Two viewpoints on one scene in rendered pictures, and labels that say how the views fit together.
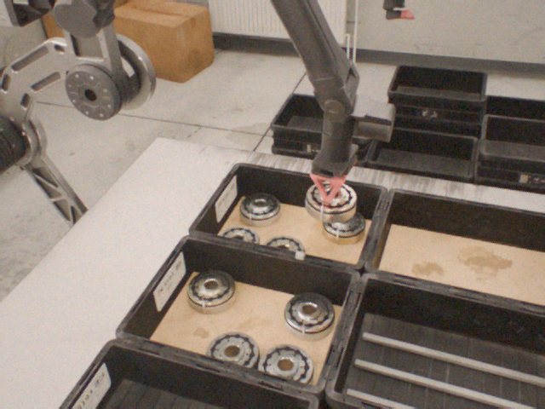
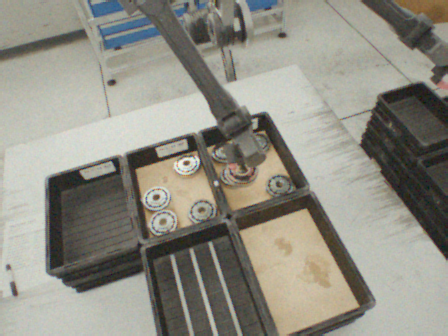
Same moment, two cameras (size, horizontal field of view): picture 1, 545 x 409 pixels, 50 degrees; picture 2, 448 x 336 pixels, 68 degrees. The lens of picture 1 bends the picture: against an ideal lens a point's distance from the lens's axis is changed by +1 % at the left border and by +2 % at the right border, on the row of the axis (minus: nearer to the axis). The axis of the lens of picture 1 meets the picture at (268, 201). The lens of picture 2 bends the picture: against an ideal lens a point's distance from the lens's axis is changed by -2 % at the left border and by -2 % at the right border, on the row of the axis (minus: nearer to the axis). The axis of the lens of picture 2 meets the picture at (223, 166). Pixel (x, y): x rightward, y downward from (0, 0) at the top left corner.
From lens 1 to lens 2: 0.83 m
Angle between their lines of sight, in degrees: 41
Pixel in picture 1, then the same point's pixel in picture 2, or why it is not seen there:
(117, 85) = (222, 33)
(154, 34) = not seen: outside the picture
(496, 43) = not seen: outside the picture
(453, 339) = (241, 284)
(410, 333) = (229, 262)
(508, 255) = (335, 282)
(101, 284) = (186, 125)
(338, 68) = (214, 109)
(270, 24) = not seen: outside the picture
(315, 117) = (426, 106)
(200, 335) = (163, 180)
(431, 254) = (298, 241)
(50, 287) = (171, 111)
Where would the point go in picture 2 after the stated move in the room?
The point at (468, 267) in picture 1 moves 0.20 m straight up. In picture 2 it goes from (304, 265) to (313, 241)
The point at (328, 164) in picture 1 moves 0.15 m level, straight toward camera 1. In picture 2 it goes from (229, 152) to (184, 177)
